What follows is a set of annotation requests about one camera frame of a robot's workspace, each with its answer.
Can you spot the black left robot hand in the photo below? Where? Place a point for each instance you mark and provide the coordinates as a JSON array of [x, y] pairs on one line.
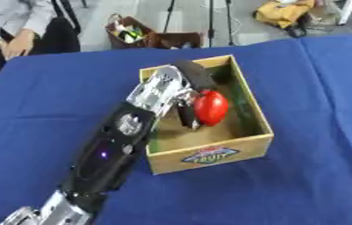
[[196, 76]]

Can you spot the red toy fruit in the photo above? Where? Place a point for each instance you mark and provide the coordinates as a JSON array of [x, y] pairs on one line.
[[211, 107]]

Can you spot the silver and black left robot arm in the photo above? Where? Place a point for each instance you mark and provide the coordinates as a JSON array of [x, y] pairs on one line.
[[113, 140]]

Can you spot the brown open box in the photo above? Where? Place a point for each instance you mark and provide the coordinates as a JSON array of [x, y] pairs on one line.
[[176, 40]]

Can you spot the tan cardboard box green inside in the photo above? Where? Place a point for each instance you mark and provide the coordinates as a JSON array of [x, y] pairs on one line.
[[219, 140]]

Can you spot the black tripod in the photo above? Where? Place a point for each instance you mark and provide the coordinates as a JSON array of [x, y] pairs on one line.
[[210, 20]]

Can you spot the brown basket with items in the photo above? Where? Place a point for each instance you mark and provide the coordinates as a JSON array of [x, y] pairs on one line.
[[127, 33]]

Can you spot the yellow bag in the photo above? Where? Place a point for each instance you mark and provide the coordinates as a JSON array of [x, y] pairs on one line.
[[284, 12]]

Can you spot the person's hand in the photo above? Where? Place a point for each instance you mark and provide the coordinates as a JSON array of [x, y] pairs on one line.
[[19, 44]]

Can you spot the person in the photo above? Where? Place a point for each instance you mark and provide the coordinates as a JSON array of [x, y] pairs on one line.
[[15, 26]]

